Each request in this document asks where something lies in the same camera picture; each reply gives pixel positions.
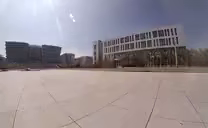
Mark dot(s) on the small pale building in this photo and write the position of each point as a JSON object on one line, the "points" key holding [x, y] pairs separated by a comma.
{"points": [[85, 61]]}

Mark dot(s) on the large white grid-window building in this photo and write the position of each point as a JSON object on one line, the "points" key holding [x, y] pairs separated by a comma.
{"points": [[142, 45]]}

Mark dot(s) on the pale stone paved plaza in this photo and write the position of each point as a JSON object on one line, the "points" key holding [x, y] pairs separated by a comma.
{"points": [[102, 90]]}

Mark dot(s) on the row of bare trees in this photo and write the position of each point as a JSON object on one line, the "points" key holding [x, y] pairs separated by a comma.
{"points": [[202, 56]]}

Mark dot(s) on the low grey building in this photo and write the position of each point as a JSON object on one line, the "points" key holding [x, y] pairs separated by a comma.
{"points": [[67, 58]]}

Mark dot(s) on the dark grey block building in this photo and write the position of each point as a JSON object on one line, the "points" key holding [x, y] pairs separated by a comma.
{"points": [[32, 52]]}

